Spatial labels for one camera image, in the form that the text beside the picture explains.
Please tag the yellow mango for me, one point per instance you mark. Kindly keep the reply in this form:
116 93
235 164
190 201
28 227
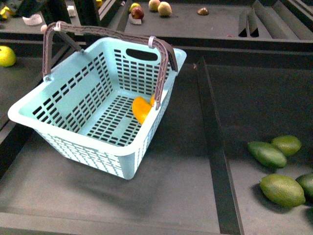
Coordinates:
140 109

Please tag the light blue plastic basket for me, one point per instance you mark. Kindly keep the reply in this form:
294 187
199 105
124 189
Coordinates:
88 119

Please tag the yellow lemon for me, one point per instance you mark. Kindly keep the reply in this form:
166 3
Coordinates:
152 100

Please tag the black avocado bin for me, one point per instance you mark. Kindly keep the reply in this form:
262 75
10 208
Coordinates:
259 128

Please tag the green avocado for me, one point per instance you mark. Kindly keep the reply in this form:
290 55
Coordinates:
267 154

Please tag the green lime centre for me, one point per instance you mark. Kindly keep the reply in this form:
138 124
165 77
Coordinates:
287 144

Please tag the green lime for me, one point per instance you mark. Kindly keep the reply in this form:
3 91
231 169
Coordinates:
282 190
287 144

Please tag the green lime front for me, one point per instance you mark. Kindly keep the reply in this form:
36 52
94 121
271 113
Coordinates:
282 190

